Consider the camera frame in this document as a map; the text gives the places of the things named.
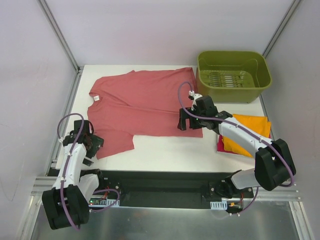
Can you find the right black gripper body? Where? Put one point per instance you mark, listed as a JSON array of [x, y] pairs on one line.
[[191, 120]]

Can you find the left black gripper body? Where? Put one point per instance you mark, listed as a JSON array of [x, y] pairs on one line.
[[97, 144]]

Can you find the pink red t shirt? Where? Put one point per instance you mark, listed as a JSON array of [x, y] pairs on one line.
[[139, 103]]

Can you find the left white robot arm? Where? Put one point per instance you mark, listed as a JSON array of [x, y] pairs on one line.
[[67, 202]]

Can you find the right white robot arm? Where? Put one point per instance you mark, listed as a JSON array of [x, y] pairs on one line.
[[273, 163]]

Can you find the folded magenta t shirt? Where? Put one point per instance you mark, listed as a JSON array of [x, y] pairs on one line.
[[220, 144]]

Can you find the olive green plastic basket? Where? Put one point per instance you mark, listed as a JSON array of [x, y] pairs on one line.
[[232, 76]]

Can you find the folded orange t shirt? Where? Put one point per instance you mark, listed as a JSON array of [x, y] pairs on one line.
[[258, 124]]

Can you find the left grey cable duct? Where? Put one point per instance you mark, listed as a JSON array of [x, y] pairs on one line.
[[103, 203]]

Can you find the grey cable duct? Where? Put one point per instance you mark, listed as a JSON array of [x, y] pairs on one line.
[[103, 203], [219, 205]]

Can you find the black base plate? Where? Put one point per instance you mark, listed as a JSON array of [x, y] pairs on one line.
[[172, 190]]

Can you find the right grey cable duct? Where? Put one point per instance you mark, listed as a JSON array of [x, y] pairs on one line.
[[219, 205]]

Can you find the left aluminium frame post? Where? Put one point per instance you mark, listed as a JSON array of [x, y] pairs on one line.
[[58, 33]]

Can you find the aluminium frame post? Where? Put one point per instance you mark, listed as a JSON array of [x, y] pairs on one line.
[[58, 33], [294, 5]]

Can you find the right aluminium frame post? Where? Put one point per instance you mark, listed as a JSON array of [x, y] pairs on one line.
[[294, 5]]

